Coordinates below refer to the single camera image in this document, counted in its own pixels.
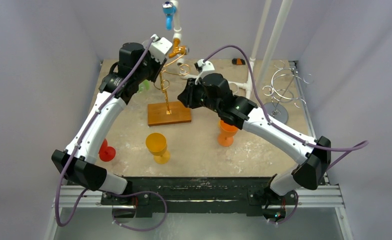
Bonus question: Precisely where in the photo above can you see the green plastic goblet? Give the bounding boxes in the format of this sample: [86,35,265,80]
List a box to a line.
[137,79,150,93]

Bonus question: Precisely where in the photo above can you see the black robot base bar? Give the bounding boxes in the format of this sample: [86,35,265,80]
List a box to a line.
[101,177,296,220]

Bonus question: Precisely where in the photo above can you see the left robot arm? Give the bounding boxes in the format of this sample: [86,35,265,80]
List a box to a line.
[52,38,172,205]

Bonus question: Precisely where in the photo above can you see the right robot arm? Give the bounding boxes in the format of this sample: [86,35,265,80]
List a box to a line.
[177,73,331,204]

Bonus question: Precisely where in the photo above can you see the chrome spiral glass rack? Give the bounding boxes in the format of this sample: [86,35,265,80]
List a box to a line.
[262,60,314,124]

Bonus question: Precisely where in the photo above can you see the yellow faucet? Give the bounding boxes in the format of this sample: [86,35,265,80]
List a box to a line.
[168,38,189,59]

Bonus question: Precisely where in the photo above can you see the orange plastic goblet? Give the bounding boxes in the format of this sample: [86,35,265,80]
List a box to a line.
[217,120,239,147]

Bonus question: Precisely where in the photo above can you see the blue faucet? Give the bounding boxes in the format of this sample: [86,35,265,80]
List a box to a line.
[162,1,177,31]

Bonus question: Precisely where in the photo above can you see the yellow-orange plastic goblet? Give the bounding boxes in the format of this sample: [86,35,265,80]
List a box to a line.
[145,132,170,165]

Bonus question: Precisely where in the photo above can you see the red plastic goblet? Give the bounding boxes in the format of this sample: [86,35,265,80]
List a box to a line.
[99,139,116,162]

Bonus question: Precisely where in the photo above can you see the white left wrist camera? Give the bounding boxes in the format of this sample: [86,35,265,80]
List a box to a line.
[149,34,173,64]

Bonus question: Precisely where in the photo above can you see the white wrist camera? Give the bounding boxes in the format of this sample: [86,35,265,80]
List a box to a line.
[149,34,173,64]
[194,59,215,85]

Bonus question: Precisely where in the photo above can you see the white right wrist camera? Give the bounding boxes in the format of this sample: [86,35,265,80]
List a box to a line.
[194,59,215,85]

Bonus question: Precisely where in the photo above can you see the white PVC pipe frame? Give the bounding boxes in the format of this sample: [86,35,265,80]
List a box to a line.
[168,0,256,98]

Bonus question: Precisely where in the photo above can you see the gold wire wine glass rack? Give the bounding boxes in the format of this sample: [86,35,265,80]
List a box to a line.
[147,55,192,127]

